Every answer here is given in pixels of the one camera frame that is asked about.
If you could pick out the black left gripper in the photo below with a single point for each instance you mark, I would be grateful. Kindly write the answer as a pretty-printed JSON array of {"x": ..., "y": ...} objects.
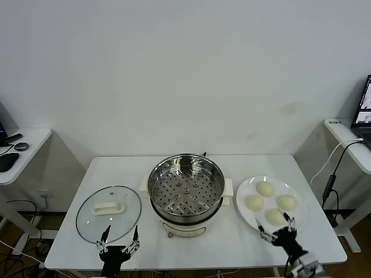
[{"x": 111, "y": 257}]

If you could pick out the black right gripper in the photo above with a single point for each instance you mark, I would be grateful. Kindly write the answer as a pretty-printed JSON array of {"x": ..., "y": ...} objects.
[{"x": 287, "y": 239}]

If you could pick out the white steamed baozi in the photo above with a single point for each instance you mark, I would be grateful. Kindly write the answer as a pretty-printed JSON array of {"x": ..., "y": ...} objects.
[
  {"x": 274, "y": 217},
  {"x": 265, "y": 188},
  {"x": 254, "y": 202},
  {"x": 287, "y": 202}
]

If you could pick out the steel steamer pot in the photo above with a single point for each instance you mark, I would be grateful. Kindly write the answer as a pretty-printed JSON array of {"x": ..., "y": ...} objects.
[{"x": 182, "y": 228}]

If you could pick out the perforated steel steamer basket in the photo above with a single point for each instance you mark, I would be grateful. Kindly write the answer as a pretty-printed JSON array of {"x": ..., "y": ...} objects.
[{"x": 185, "y": 199}]

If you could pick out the white round plate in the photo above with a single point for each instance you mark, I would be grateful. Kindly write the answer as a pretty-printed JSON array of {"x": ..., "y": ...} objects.
[{"x": 246, "y": 188}]

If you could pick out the white side table with label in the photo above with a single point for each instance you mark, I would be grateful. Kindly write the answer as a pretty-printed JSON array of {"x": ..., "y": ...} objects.
[{"x": 342, "y": 136}]

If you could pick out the white side table with monitor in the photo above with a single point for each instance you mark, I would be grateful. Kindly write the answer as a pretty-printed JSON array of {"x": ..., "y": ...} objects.
[{"x": 32, "y": 142}]

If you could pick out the open black laptop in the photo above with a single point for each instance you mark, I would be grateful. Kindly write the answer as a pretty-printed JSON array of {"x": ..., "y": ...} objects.
[{"x": 362, "y": 127}]

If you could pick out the black remote bar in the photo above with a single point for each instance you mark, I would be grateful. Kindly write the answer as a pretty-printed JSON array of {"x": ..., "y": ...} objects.
[{"x": 13, "y": 138}]

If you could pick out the dark computer monitor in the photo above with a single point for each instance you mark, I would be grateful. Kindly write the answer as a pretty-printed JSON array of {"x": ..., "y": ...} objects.
[{"x": 1, "y": 133}]

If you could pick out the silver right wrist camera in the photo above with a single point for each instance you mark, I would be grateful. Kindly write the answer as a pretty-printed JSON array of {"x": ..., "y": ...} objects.
[{"x": 307, "y": 265}]

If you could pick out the white wall outlet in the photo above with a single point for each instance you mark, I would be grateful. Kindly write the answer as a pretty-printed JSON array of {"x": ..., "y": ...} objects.
[{"x": 45, "y": 194}]

